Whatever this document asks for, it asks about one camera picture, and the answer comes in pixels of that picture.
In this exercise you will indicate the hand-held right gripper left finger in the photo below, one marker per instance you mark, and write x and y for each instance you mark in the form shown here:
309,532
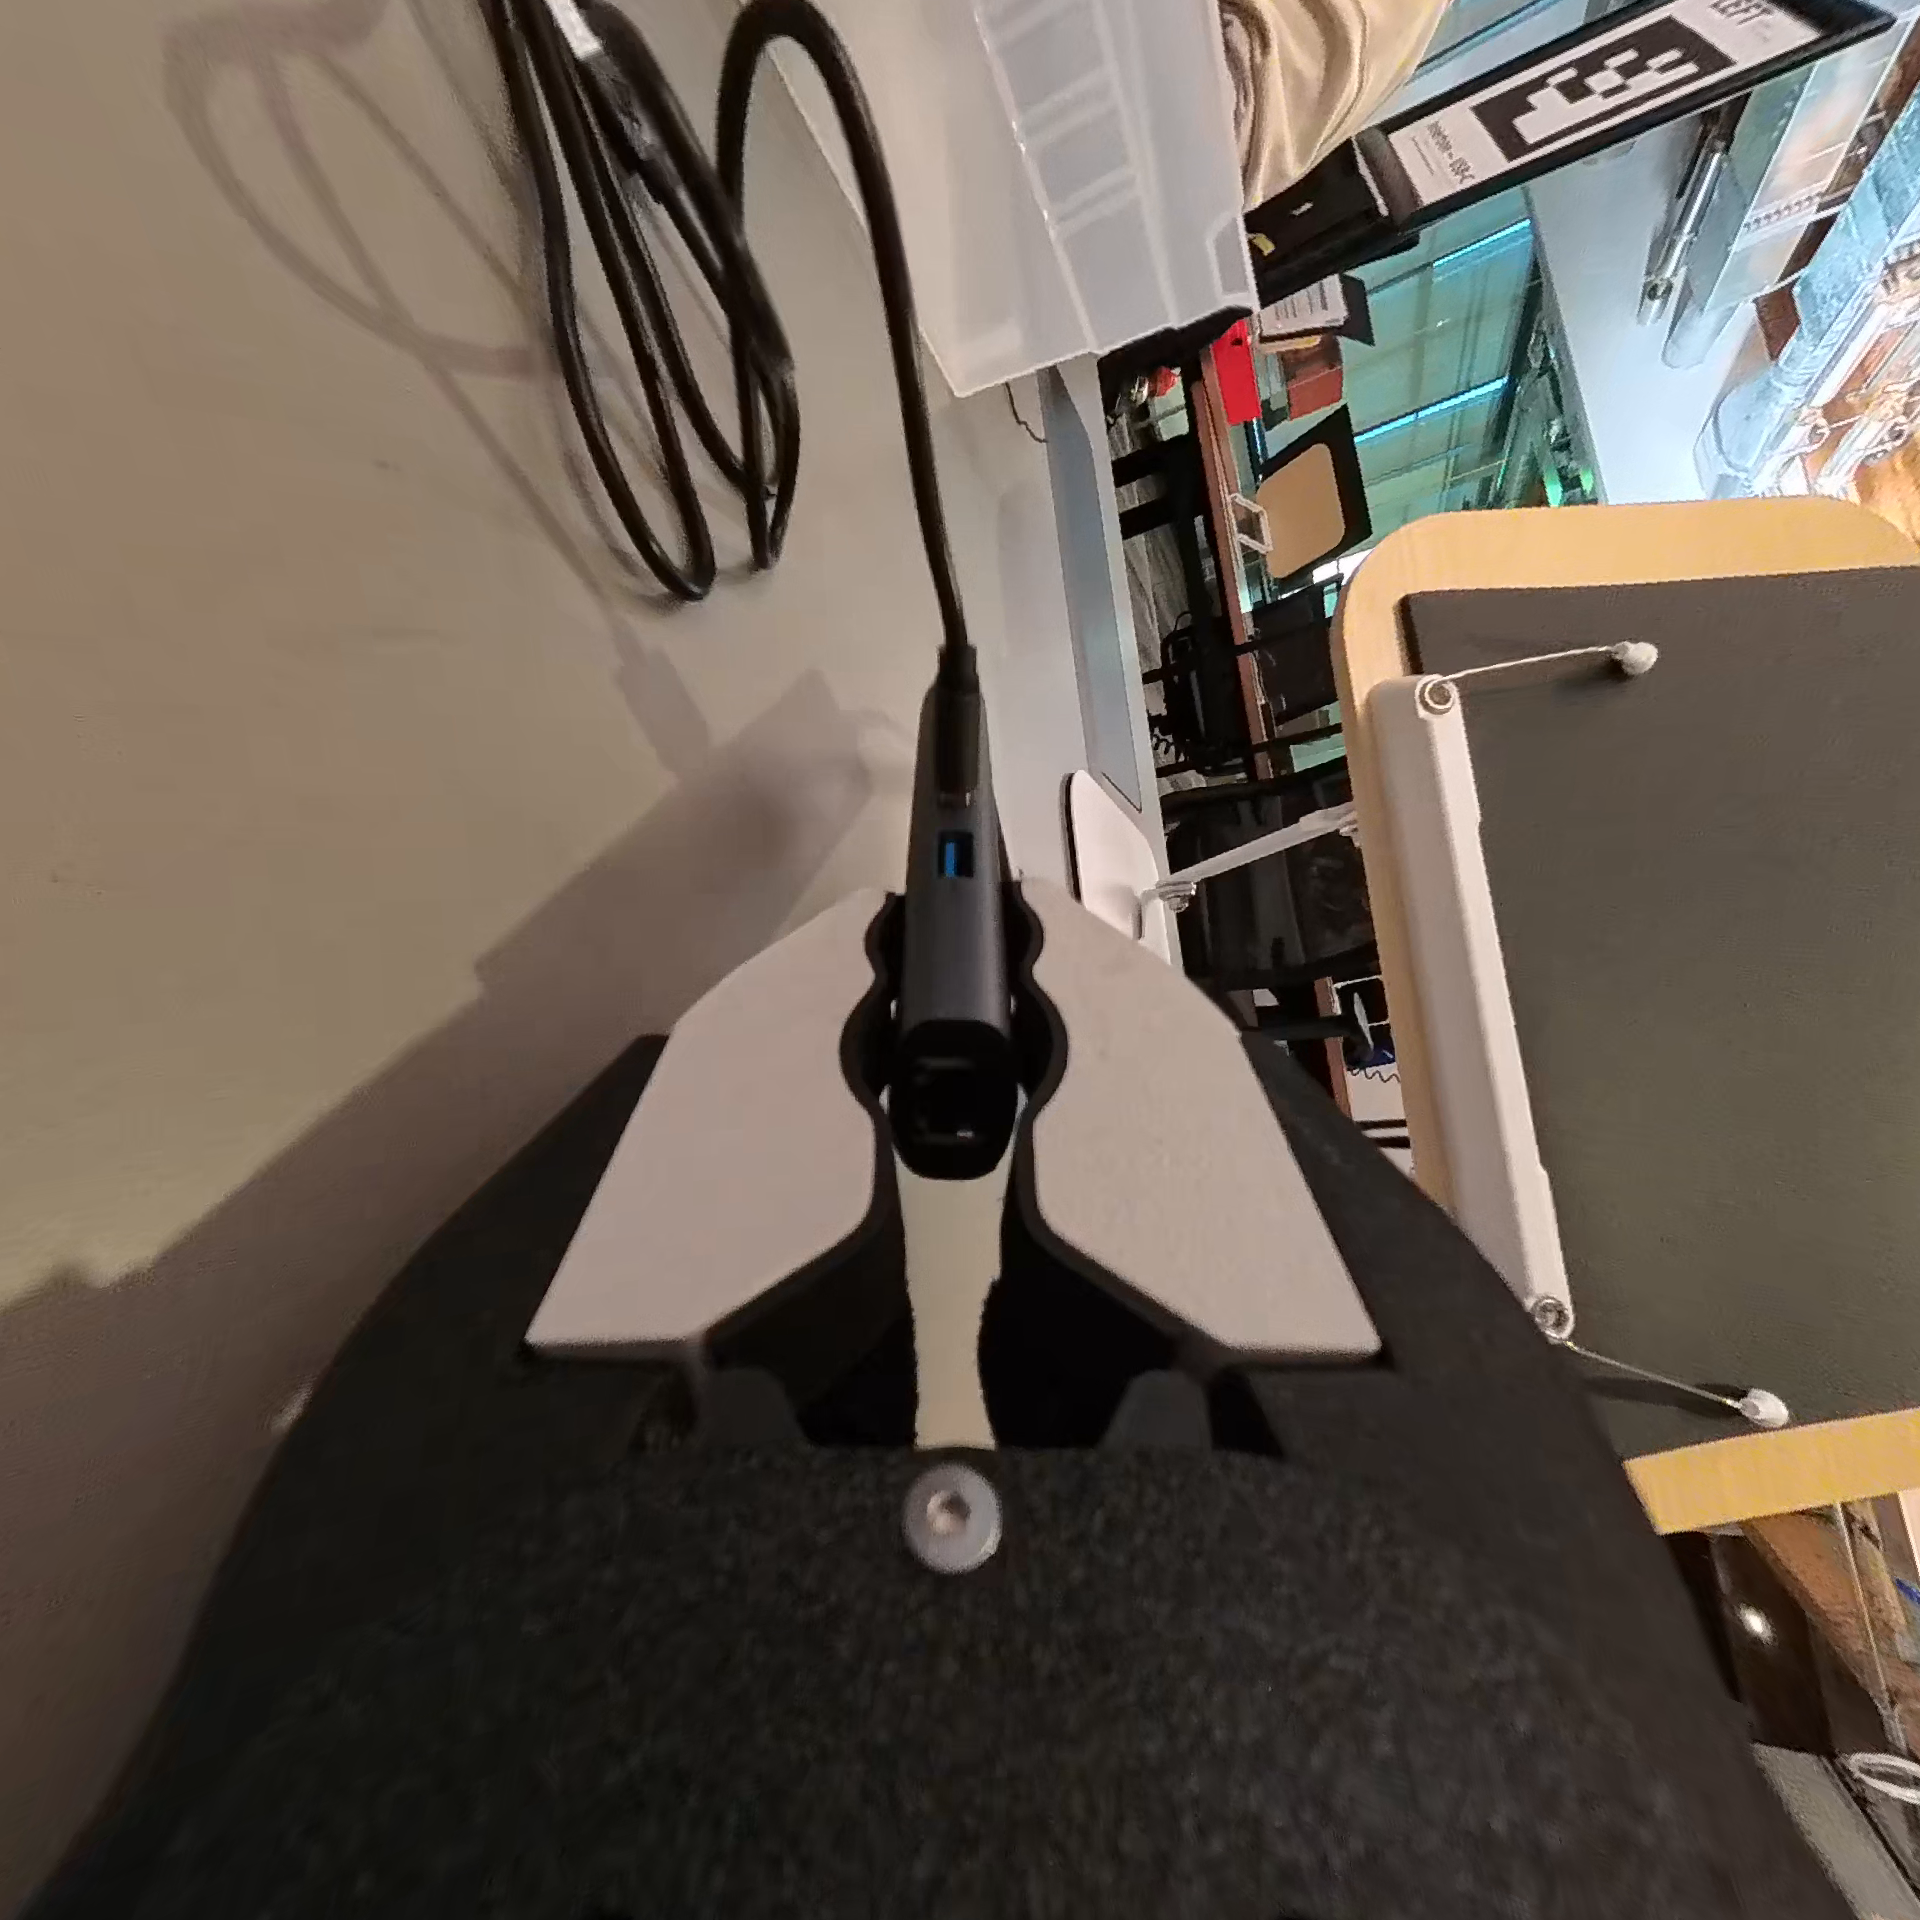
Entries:
705,1172

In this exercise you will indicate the white paper sheet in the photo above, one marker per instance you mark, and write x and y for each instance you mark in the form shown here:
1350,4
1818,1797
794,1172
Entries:
1304,308

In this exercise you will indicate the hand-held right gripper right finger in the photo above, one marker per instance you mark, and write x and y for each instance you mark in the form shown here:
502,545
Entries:
1186,1187

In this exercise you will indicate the black case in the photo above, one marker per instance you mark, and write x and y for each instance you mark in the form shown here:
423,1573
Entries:
1328,218

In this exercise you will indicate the dark grey USB hub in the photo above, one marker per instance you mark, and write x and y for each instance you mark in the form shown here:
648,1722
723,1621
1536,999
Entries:
962,962

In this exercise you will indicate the white bracket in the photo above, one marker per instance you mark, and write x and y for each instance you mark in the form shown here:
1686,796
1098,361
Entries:
1478,991

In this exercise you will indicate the black framed tag board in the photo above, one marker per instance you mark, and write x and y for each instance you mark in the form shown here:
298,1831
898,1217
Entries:
1605,75

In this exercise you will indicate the red item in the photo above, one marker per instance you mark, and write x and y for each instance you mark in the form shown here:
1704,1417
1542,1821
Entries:
1234,368

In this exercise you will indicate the white round device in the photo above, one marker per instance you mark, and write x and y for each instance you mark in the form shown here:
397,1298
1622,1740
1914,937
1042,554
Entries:
1117,856

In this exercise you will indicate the grey flat device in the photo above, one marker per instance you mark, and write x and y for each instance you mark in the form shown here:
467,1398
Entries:
1102,631

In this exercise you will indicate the black office chair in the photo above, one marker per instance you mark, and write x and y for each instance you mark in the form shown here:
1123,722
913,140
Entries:
1277,947

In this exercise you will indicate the thin metal rod with cap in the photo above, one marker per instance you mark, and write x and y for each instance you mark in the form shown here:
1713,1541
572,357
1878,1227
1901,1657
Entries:
1531,670
1664,1377

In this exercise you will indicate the clear plastic storage box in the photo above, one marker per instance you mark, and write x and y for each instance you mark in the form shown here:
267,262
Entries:
1111,179

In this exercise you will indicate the white strut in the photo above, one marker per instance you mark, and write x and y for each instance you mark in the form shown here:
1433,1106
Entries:
1261,856

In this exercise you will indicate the beige desk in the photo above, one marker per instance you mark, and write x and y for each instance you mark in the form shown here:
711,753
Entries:
302,675

